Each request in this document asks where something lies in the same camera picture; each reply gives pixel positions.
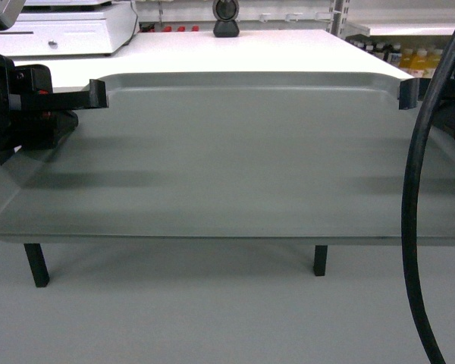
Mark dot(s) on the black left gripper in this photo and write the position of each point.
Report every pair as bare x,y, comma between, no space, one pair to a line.
44,119

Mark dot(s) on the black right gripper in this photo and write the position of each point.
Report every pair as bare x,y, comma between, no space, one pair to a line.
444,117

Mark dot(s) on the grey rectangular serving tray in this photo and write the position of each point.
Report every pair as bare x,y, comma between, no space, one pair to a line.
313,157

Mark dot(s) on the black round barcode scanner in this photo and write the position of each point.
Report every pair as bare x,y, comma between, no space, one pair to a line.
226,13

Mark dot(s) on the black table leg left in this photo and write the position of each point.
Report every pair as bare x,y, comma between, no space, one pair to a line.
37,264

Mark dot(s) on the black table leg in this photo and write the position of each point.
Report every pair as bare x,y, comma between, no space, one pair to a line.
37,264
320,260

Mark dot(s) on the black table leg right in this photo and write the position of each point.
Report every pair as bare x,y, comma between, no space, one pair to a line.
320,260

